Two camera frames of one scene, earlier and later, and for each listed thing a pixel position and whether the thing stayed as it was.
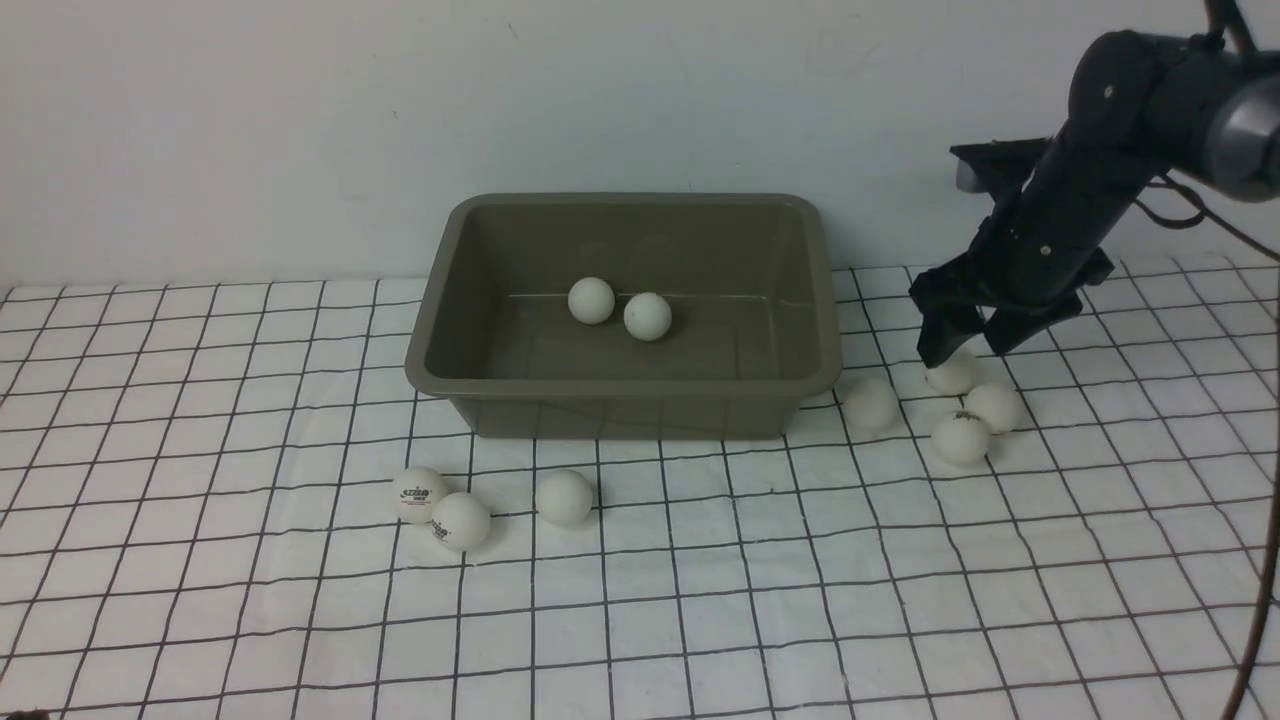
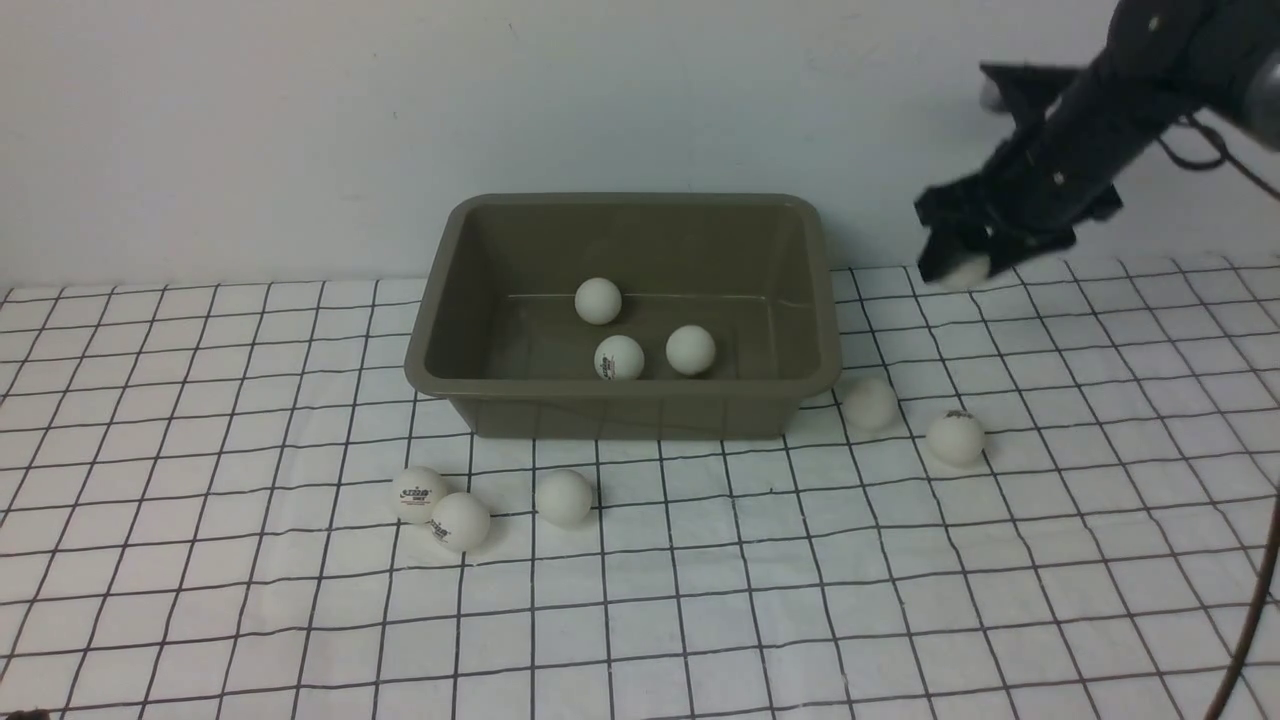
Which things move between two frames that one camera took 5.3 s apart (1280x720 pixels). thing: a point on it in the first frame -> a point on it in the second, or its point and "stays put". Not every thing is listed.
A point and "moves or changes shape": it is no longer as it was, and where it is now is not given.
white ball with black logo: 460,520 stays put
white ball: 954,375 moves or changes shape
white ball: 1000,406 -> 619,358
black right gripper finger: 949,298 -> 957,217
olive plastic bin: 749,282 stays put
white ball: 591,300 stays put
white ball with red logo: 416,491 stays put
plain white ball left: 563,496 stays put
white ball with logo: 960,439 stays put
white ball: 647,316 -> 690,349
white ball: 871,403 stays put
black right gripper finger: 1011,324 -> 1009,245
